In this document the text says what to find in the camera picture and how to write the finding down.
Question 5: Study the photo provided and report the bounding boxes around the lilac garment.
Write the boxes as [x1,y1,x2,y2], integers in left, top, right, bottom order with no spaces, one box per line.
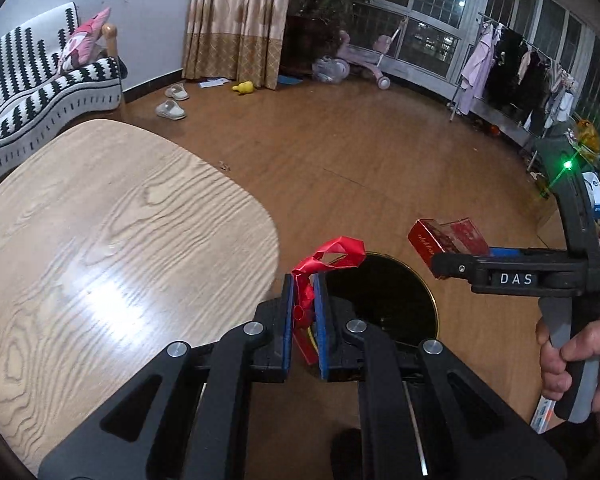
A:
[457,27,496,116]

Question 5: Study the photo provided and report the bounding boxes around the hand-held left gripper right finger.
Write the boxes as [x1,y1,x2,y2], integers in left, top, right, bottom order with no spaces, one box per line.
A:
[312,274,567,480]

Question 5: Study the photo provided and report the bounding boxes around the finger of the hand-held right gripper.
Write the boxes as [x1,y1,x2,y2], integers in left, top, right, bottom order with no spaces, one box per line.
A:
[489,247,572,257]
[432,252,482,286]

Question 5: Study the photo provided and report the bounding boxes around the pink children's tricycle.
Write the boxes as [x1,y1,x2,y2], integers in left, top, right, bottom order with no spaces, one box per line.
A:
[336,15,408,91]

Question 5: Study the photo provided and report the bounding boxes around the white orange small box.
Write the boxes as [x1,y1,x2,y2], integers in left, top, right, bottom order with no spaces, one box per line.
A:
[530,395,556,433]

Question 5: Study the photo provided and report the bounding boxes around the cardboard box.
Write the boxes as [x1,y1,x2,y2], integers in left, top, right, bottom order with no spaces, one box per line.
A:
[536,195,568,248]

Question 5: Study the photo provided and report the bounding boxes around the red plastic wrapper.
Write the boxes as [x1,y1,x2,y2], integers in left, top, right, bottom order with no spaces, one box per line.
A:
[291,236,367,366]

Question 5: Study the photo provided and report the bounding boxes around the white garment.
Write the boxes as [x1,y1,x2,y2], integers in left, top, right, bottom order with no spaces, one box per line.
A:
[550,60,579,122]

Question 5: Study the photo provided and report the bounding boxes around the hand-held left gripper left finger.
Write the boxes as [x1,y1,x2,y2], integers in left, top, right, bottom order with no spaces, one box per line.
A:
[37,274,297,480]

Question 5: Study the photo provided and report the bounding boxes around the person's dark shoe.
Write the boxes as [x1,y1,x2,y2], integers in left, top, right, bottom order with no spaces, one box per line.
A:
[330,427,366,480]

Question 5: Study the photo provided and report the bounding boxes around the red cigarette box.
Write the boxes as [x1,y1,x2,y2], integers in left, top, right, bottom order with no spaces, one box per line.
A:
[407,217,490,281]

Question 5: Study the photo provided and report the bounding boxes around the black gold-rimmed trash bin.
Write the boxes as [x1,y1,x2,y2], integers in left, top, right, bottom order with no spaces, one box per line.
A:
[325,254,440,361]

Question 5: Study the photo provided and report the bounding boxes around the metal clothes rack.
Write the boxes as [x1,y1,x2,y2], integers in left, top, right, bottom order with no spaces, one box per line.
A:
[450,10,581,143]

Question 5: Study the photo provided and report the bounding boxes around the black garments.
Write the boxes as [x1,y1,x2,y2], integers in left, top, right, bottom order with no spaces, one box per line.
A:
[485,27,551,111]

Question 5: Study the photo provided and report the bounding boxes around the large barred window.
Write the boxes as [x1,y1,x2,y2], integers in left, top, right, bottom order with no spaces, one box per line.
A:
[360,0,600,161]

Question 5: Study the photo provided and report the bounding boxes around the beige patterned curtain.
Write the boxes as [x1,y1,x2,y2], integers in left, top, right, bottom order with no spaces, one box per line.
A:
[181,0,297,92]

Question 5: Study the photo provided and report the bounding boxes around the pink cartoon pillow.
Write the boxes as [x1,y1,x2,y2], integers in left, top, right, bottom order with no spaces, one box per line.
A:
[57,7,112,76]

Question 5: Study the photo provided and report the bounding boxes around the wooden sofa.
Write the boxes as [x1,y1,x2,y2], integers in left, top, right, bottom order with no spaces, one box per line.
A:
[0,2,127,191]

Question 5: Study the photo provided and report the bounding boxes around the white bulky toy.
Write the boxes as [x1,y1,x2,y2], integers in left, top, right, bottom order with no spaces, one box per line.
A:
[312,57,351,83]

